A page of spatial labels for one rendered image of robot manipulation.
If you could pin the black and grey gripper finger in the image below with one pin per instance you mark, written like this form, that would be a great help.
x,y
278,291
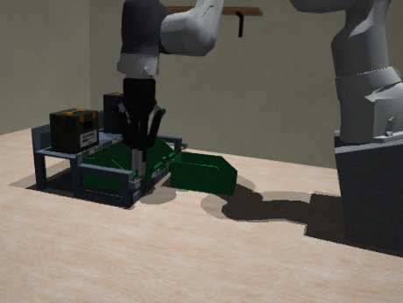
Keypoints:
x,y
143,134
129,134

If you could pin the dark green tool case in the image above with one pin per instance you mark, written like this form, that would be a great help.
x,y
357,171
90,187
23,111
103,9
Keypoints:
x,y
74,131

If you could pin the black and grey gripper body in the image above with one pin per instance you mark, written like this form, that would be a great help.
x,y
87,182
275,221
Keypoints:
x,y
146,89

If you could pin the black storage case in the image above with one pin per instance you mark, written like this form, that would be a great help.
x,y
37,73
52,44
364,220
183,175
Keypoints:
x,y
110,121

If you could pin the dark grey metal shelf rack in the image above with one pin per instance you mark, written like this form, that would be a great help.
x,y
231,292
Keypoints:
x,y
42,145

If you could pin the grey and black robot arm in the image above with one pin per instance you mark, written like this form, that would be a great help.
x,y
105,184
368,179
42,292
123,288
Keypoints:
x,y
371,104

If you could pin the green bin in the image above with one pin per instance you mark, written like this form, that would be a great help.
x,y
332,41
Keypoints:
x,y
118,158
154,162
203,173
162,149

